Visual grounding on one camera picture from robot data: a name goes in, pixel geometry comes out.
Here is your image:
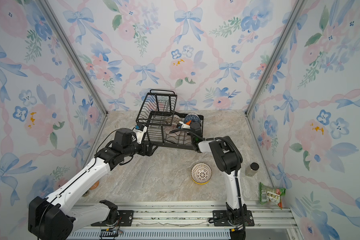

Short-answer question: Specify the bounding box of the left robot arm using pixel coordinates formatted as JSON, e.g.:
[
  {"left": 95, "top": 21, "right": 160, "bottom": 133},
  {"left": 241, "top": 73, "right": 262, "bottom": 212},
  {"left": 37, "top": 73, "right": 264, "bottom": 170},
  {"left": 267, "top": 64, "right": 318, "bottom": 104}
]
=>
[{"left": 28, "top": 125, "right": 148, "bottom": 240}]

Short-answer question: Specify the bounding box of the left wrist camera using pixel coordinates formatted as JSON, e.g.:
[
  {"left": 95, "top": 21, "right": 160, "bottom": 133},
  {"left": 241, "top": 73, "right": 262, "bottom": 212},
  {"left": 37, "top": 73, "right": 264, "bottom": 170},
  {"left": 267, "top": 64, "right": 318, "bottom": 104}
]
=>
[{"left": 133, "top": 124, "right": 148, "bottom": 144}]

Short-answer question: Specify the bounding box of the white lattice yellow bowl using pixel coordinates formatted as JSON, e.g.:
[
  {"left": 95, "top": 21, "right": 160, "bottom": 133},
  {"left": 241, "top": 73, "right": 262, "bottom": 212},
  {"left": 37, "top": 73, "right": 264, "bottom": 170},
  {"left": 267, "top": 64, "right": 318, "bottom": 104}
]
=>
[{"left": 191, "top": 163, "right": 212, "bottom": 185}]

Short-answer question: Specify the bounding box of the brown checker pattern bowl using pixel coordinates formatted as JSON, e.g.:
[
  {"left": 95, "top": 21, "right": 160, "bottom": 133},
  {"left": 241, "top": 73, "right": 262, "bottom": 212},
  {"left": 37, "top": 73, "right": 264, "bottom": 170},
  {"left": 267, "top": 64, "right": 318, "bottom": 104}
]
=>
[{"left": 172, "top": 116, "right": 182, "bottom": 125}]

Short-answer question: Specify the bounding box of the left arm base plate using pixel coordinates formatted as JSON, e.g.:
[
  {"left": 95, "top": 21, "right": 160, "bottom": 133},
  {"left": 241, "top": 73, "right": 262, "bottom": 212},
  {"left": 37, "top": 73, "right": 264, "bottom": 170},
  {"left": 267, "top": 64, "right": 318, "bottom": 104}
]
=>
[{"left": 91, "top": 210, "right": 134, "bottom": 228}]

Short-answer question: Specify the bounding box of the black wire dish rack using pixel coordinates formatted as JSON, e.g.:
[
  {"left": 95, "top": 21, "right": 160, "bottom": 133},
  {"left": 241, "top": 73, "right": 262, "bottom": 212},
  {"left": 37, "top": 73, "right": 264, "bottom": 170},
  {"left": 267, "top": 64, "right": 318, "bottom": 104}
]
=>
[{"left": 136, "top": 90, "right": 204, "bottom": 151}]

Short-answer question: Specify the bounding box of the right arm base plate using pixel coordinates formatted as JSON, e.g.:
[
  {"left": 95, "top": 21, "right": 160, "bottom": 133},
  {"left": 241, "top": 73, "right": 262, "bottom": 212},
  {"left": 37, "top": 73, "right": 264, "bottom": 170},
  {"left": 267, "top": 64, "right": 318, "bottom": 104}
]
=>
[{"left": 208, "top": 210, "right": 255, "bottom": 227}]

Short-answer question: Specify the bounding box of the green snack bag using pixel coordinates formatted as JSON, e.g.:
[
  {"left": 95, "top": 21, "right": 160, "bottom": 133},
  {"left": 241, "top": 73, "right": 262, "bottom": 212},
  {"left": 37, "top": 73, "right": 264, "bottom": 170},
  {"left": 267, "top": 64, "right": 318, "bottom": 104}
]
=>
[{"left": 259, "top": 183, "right": 286, "bottom": 209}]

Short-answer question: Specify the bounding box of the blue triangle pattern bowl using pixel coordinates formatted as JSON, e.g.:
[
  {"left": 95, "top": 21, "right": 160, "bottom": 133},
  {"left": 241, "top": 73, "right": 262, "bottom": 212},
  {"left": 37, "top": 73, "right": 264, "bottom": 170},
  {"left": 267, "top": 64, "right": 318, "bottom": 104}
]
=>
[{"left": 184, "top": 114, "right": 201, "bottom": 123}]

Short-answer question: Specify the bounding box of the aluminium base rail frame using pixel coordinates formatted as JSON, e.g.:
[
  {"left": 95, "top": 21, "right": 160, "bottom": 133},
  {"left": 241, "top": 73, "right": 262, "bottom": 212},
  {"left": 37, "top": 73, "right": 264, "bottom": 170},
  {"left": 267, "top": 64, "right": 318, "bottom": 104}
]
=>
[{"left": 67, "top": 201, "right": 302, "bottom": 240}]

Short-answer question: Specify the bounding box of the pink striped bowl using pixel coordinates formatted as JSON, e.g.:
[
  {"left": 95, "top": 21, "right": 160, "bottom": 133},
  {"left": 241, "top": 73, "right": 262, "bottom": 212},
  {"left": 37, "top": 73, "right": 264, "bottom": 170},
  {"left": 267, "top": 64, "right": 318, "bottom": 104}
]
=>
[{"left": 164, "top": 125, "right": 181, "bottom": 137}]

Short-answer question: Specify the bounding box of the clear jar black lid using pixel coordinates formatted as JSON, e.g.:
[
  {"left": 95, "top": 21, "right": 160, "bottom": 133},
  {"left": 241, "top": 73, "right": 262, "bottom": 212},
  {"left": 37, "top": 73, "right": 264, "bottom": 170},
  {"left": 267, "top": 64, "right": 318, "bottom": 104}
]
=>
[{"left": 245, "top": 162, "right": 260, "bottom": 177}]

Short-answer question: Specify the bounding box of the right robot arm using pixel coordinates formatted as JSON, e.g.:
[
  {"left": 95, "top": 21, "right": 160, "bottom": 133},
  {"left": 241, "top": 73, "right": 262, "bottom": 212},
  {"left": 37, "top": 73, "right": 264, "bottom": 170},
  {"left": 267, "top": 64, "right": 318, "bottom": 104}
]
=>
[{"left": 190, "top": 122, "right": 247, "bottom": 226}]

